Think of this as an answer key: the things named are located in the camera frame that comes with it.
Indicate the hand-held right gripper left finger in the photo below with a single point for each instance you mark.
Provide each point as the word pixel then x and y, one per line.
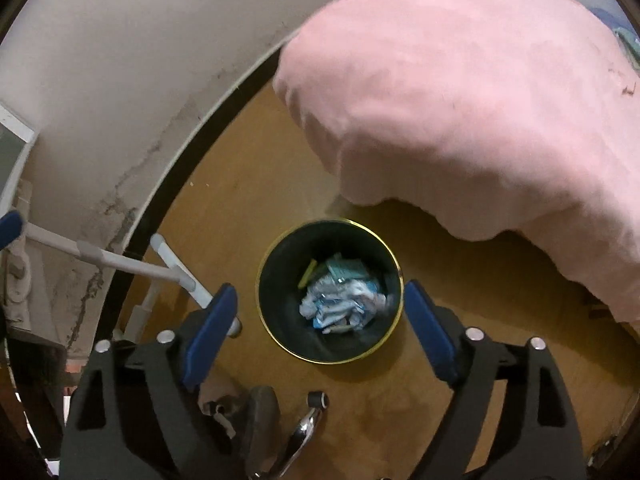
pixel 210 340

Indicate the blue white wrapper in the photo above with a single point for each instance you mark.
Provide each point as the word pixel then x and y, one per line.
pixel 372 300
pixel 325 307

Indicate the black bin with gold rim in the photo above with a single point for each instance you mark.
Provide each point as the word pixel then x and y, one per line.
pixel 282 280

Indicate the teal packet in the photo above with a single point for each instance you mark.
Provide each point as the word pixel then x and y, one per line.
pixel 345 267

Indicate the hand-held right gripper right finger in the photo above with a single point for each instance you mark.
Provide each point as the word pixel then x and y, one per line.
pixel 430 335

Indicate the yellow green stick wrapper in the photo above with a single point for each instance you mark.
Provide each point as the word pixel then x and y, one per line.
pixel 307 274

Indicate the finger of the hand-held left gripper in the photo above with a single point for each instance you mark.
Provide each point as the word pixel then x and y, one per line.
pixel 10 230

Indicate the chrome chair base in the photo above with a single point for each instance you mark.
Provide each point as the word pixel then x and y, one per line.
pixel 305 425

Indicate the pink blanket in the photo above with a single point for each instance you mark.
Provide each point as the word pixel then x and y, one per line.
pixel 475 110

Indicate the white table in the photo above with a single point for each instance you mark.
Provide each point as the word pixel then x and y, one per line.
pixel 120 262

